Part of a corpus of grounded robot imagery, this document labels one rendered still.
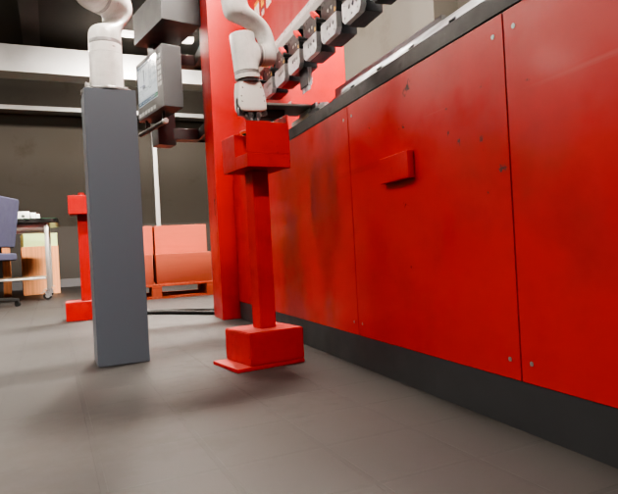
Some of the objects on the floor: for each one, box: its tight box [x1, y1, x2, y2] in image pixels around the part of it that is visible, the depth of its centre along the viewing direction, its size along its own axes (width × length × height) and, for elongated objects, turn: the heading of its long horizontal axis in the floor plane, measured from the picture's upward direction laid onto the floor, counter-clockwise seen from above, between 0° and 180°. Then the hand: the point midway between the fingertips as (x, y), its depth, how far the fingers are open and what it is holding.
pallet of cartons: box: [143, 224, 213, 300], centre depth 542 cm, size 80×112×68 cm
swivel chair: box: [0, 195, 21, 311], centre depth 501 cm, size 58×55×99 cm
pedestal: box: [66, 193, 92, 321], centre depth 372 cm, size 20×25×83 cm
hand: (254, 127), depth 191 cm, fingers closed
